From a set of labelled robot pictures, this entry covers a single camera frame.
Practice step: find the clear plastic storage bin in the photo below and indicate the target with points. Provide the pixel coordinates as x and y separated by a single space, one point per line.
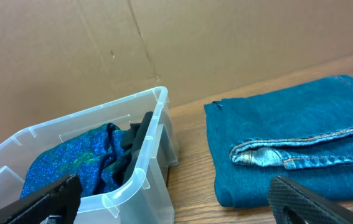
143 198

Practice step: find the black cloth with tape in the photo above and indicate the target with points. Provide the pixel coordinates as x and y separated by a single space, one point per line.
131 143

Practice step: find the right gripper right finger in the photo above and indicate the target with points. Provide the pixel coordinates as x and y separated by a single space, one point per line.
290 202

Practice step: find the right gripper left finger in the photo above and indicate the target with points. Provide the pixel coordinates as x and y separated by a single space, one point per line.
58 202

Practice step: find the blue denim jeans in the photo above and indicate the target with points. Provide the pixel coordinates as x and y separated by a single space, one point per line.
304 132

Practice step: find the blue green sequin cloth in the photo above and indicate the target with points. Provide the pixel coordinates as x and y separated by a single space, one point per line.
95 156

